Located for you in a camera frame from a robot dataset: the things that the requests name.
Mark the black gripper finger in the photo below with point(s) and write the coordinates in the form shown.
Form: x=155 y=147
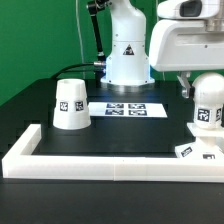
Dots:
x=183 y=77

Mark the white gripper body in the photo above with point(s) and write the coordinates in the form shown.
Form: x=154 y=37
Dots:
x=180 y=45

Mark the white lamp bulb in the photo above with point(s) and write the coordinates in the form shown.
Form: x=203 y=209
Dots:
x=209 y=100

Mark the white lamp base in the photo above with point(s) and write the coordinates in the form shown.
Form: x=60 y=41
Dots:
x=205 y=145

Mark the white lamp shade hood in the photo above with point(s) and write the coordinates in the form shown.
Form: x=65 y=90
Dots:
x=71 y=111

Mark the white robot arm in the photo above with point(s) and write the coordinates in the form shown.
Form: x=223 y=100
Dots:
x=128 y=67

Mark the white marker tag sheet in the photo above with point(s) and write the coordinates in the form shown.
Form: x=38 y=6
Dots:
x=145 y=110

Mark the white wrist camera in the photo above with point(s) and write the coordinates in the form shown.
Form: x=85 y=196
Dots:
x=188 y=9

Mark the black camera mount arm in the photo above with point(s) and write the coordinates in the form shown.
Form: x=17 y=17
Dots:
x=93 y=7

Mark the white U-shaped frame barrier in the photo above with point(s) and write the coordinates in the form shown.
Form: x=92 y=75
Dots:
x=21 y=162

